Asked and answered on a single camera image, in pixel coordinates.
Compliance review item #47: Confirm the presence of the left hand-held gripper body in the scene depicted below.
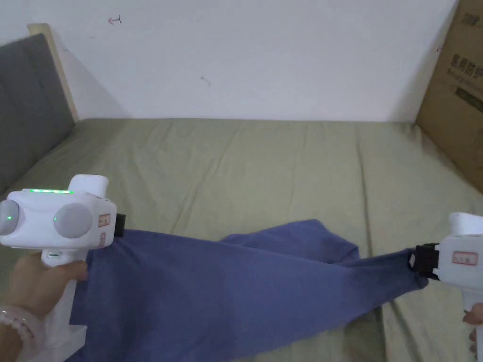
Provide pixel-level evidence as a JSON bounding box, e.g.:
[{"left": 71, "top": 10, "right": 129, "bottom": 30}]
[{"left": 0, "top": 174, "right": 126, "bottom": 362}]

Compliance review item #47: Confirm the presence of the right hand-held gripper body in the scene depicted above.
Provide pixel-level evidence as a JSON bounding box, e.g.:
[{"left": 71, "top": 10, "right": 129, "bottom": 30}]
[{"left": 424, "top": 212, "right": 483, "bottom": 315}]

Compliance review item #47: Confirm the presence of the dark blue shirt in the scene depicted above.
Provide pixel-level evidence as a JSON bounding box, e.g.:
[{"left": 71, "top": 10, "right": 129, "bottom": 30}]
[{"left": 69, "top": 218, "right": 430, "bottom": 362}]

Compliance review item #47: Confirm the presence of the person's right hand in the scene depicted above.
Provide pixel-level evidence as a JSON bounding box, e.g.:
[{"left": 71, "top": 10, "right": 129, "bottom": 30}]
[{"left": 462, "top": 303, "right": 483, "bottom": 356}]

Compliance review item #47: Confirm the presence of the person's left hand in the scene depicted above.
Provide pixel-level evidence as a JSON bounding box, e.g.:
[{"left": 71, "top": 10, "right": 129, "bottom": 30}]
[{"left": 7, "top": 252, "right": 90, "bottom": 329}]

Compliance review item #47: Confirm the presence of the grey padded headboard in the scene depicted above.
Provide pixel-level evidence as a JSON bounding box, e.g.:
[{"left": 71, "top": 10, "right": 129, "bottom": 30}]
[{"left": 0, "top": 23, "right": 81, "bottom": 194}]

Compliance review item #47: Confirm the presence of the brown cardboard carton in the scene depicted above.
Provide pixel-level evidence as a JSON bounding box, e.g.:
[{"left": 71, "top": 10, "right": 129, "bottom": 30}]
[{"left": 415, "top": 0, "right": 483, "bottom": 190}]

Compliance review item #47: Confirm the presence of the bed with pale green sheet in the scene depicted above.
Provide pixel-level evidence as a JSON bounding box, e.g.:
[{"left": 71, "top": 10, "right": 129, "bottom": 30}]
[{"left": 0, "top": 118, "right": 483, "bottom": 362}]

